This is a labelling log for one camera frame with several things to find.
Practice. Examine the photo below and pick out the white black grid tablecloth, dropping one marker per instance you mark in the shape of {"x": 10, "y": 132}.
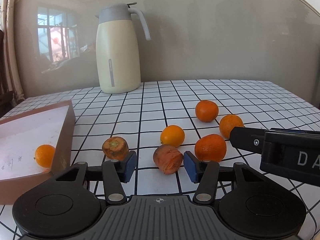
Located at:
{"x": 150, "y": 105}

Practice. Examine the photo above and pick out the orange tangerine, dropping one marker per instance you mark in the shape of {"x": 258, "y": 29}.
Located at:
{"x": 172, "y": 135}
{"x": 206, "y": 110}
{"x": 43, "y": 156}
{"x": 228, "y": 123}
{"x": 210, "y": 147}

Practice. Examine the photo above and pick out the brown cardboard box white inside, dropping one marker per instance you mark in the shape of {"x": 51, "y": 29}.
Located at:
{"x": 22, "y": 140}

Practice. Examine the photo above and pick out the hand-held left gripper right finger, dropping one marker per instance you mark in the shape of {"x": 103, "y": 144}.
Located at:
{"x": 191, "y": 167}

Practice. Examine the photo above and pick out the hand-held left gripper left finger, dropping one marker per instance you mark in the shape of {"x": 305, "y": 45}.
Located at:
{"x": 130, "y": 166}

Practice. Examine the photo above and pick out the cream thermos jug grey lid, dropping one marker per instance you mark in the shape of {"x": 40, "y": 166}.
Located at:
{"x": 117, "y": 55}

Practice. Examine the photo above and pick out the orange carrot chunk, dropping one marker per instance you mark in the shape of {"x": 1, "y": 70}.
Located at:
{"x": 168, "y": 159}

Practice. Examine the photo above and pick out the beige patterned curtain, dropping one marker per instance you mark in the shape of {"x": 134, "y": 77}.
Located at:
{"x": 10, "y": 42}

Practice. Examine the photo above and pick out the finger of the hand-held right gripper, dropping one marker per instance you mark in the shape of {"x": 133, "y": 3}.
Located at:
{"x": 246, "y": 138}
{"x": 287, "y": 130}

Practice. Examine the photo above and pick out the carrot stub with brown top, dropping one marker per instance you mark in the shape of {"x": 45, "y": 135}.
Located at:
{"x": 115, "y": 148}

